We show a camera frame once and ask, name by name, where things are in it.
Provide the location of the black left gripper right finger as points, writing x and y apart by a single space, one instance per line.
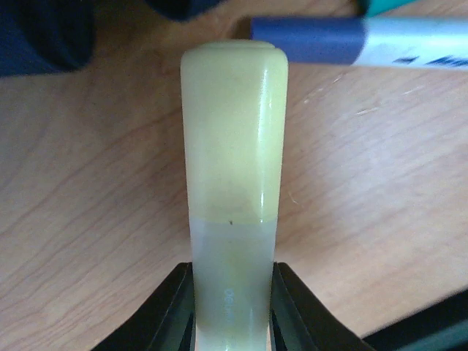
299 321

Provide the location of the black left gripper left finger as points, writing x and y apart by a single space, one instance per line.
165 321

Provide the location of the yellow highlighter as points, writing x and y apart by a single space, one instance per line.
233 103

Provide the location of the purple-capped white marker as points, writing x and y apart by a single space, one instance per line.
426 43

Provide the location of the navy blue backpack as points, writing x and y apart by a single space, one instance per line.
46 37

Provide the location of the green-capped white marker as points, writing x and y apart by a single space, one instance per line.
420 8

